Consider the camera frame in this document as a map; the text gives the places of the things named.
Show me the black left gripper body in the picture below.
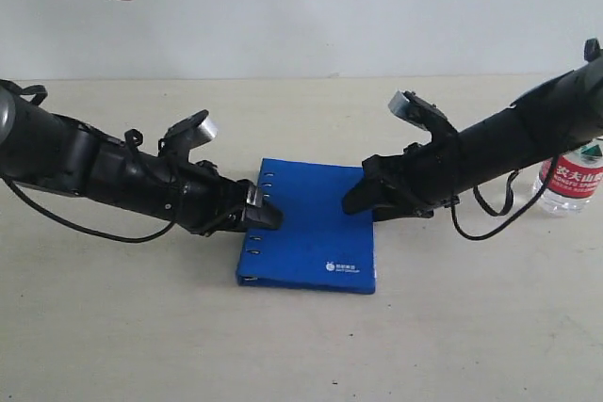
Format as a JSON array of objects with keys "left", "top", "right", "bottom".
[{"left": 89, "top": 145, "right": 264, "bottom": 235}]

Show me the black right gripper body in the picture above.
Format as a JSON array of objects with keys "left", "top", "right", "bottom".
[{"left": 363, "top": 138, "right": 464, "bottom": 212}]

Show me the blue ring binder notebook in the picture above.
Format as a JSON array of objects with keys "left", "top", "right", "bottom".
[{"left": 236, "top": 158, "right": 377, "bottom": 295}]

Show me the clear plastic bottle red label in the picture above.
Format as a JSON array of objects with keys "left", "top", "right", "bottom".
[{"left": 532, "top": 137, "right": 602, "bottom": 217}]

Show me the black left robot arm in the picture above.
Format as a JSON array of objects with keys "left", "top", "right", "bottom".
[{"left": 1, "top": 80, "right": 284, "bottom": 242}]

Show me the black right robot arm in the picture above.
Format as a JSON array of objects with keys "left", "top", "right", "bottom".
[{"left": 342, "top": 38, "right": 602, "bottom": 221}]

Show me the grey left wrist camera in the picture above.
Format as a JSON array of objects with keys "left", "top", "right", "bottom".
[{"left": 163, "top": 109, "right": 218, "bottom": 153}]

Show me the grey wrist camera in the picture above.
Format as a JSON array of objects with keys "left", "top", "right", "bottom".
[
  {"left": 388, "top": 90, "right": 448, "bottom": 130},
  {"left": 163, "top": 109, "right": 218, "bottom": 153}
]

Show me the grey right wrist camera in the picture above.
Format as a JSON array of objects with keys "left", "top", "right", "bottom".
[{"left": 388, "top": 90, "right": 448, "bottom": 130}]

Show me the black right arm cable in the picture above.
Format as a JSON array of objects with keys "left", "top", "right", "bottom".
[{"left": 449, "top": 150, "right": 562, "bottom": 240}]

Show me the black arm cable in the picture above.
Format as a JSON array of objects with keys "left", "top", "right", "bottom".
[
  {"left": 4, "top": 175, "right": 178, "bottom": 243},
  {"left": 449, "top": 150, "right": 562, "bottom": 240}
]

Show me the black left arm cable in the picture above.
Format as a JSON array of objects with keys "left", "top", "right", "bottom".
[{"left": 4, "top": 175, "right": 178, "bottom": 243}]

